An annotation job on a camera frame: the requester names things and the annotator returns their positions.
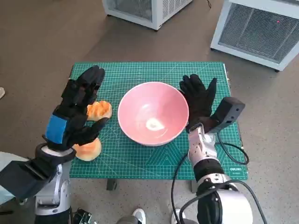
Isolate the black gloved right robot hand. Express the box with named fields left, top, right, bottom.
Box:
left=178, top=74, right=218, bottom=134

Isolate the pink bowl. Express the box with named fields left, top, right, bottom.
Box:
left=117, top=81, right=190, bottom=147

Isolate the white mesh-panel cabinet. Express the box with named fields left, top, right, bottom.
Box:
left=101, top=0, right=194, bottom=30
left=210, top=0, right=299, bottom=72

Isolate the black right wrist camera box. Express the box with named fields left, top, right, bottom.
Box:
left=205, top=97, right=246, bottom=133

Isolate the ridged oblong toy bread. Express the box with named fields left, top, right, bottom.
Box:
left=86, top=100, right=113, bottom=121

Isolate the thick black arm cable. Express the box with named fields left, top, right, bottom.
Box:
left=178, top=181, right=268, bottom=224

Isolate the thin black camera cable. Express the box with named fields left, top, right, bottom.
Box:
left=171, top=136, right=250, bottom=220

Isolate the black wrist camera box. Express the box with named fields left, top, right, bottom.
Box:
left=205, top=97, right=246, bottom=133
left=0, top=160, right=58, bottom=199

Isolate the green cutting mat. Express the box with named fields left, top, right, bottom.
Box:
left=55, top=61, right=249, bottom=181

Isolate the round toy bread bun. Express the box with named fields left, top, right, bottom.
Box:
left=72, top=137, right=102, bottom=162

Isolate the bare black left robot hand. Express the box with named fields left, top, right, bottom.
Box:
left=42, top=65, right=110, bottom=152

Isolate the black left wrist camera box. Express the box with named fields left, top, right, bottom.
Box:
left=0, top=160, right=58, bottom=199

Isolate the pale blue cloth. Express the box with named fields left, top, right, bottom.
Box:
left=0, top=151, right=26, bottom=203

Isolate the person's white shoe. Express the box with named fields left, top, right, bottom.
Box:
left=132, top=208, right=146, bottom=224
left=171, top=208, right=183, bottom=224

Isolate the black metal robot fixture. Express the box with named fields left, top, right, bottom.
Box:
left=73, top=208, right=93, bottom=224

